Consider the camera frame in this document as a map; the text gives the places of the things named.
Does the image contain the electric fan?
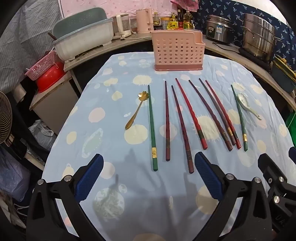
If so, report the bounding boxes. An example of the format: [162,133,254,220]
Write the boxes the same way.
[0,91,13,145]

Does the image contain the grey plastic bag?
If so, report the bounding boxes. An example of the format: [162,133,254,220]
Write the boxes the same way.
[29,119,57,151]

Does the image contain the blue spotted tablecloth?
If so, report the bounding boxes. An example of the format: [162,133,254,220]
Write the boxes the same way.
[42,53,296,241]

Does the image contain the red chopstick gold band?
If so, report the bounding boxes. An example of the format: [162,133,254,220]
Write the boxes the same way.
[205,80,242,149]

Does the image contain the grey striped cloth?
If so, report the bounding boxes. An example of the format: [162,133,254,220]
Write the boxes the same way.
[0,0,63,93]

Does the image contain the dark purple chopstick gold band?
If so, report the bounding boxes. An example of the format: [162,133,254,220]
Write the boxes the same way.
[199,78,236,146]

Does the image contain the pink dotted wall cloth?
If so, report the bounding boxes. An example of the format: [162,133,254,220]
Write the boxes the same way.
[60,0,176,24]

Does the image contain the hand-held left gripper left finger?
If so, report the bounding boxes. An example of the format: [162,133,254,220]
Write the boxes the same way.
[26,153,104,241]

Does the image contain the pink floral garment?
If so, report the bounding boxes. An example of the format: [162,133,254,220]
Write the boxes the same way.
[171,0,200,12]

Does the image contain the round food tin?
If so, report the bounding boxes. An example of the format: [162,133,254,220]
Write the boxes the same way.
[160,17,171,30]

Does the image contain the bright red chopstick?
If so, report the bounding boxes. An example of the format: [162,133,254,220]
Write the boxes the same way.
[175,78,208,150]

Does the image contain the blue plastic bag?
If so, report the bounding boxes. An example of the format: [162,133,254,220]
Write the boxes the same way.
[0,148,31,202]

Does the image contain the gold flower spoon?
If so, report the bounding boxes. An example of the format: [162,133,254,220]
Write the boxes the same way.
[125,91,149,130]

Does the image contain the wooden counter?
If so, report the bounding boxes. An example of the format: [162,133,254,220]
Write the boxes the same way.
[63,32,296,110]

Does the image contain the white dish drainer teal lid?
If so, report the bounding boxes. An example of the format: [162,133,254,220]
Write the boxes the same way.
[51,7,114,61]

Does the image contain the pink plastic basket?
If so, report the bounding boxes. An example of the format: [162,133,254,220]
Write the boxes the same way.
[24,51,60,80]

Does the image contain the white ceramic spoon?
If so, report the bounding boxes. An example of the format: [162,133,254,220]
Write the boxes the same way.
[237,92,262,121]

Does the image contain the pink electric kettle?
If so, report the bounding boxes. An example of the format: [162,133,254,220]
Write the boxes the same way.
[135,9,154,33]

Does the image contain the steel steamer pot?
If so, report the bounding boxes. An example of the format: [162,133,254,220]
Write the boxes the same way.
[240,13,278,62]

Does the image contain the black induction cooker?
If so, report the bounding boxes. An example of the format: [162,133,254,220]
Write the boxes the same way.
[238,46,272,68]

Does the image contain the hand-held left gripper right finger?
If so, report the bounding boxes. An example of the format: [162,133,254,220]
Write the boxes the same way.
[194,152,278,241]

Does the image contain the dark brown-red chopstick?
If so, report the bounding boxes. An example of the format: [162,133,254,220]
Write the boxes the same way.
[171,85,195,174]

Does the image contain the steel rice cooker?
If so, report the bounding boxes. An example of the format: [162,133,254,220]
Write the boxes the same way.
[206,14,235,44]

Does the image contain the yellow cooking oil bottle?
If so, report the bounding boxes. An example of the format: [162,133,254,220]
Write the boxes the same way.
[183,10,194,30]

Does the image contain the blue printed wall cloth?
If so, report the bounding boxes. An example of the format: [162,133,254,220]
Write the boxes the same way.
[194,0,296,66]

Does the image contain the grey low cabinet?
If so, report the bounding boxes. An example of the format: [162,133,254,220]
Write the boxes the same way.
[29,77,80,135]

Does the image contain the pink perforated utensil holder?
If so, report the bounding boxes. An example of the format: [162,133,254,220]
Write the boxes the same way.
[151,30,206,71]

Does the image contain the white electric kettle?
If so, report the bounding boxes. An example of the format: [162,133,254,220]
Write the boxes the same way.
[112,13,132,39]

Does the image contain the green plastic bag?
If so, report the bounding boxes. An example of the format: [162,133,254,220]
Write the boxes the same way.
[285,111,296,149]

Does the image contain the dark red chopstick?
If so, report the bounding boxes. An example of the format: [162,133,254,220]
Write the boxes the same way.
[164,81,171,161]

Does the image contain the green chopstick gold band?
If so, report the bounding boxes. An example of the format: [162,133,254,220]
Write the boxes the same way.
[147,85,159,172]
[231,85,248,152]

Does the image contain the dark lunch box yellow clips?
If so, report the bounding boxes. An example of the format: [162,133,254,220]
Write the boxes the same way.
[270,55,296,93]

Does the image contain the red plastic basin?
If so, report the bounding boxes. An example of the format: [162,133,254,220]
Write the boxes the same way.
[36,62,65,93]

